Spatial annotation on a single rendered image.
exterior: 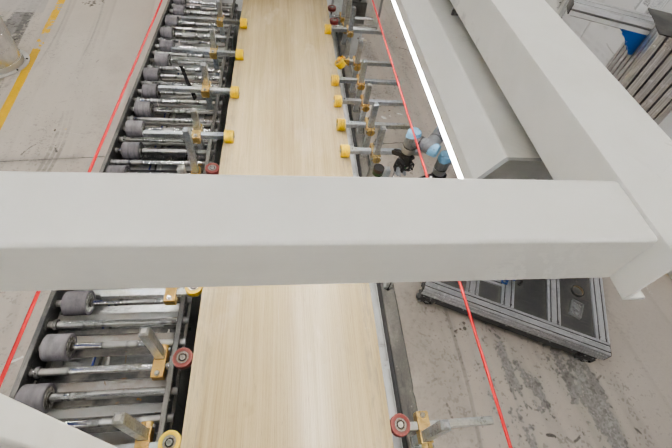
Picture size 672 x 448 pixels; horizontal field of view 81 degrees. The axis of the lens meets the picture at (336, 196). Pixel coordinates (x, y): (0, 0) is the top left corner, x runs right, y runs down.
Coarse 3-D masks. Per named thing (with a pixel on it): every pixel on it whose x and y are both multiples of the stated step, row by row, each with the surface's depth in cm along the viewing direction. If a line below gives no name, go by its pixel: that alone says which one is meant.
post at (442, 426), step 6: (444, 420) 140; (432, 426) 147; (438, 426) 142; (444, 426) 139; (426, 432) 153; (432, 432) 147; (438, 432) 141; (444, 432) 141; (414, 438) 166; (426, 438) 153; (432, 438) 152; (414, 444) 166
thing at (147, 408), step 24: (168, 96) 289; (144, 144) 258; (168, 144) 260; (144, 312) 188; (168, 312) 189; (96, 336) 178; (120, 336) 179; (168, 336) 182; (72, 384) 165; (96, 384) 166; (120, 384) 167; (144, 384) 168; (72, 408) 160; (96, 408) 161; (120, 408) 162; (144, 408) 163
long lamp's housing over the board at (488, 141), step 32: (416, 0) 63; (448, 0) 61; (416, 32) 60; (448, 32) 54; (448, 64) 51; (480, 64) 50; (448, 96) 49; (480, 96) 45; (448, 128) 48; (480, 128) 43; (512, 128) 42; (480, 160) 41; (512, 160) 39
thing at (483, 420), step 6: (432, 420) 162; (438, 420) 162; (450, 420) 163; (456, 420) 163; (462, 420) 163; (468, 420) 164; (474, 420) 164; (480, 420) 164; (486, 420) 164; (492, 420) 165; (414, 426) 160; (450, 426) 161; (456, 426) 162; (462, 426) 163; (468, 426) 164
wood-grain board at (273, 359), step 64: (256, 0) 366; (320, 0) 382; (256, 64) 301; (320, 64) 311; (256, 128) 255; (320, 128) 262; (256, 320) 175; (320, 320) 179; (192, 384) 156; (256, 384) 159; (320, 384) 161
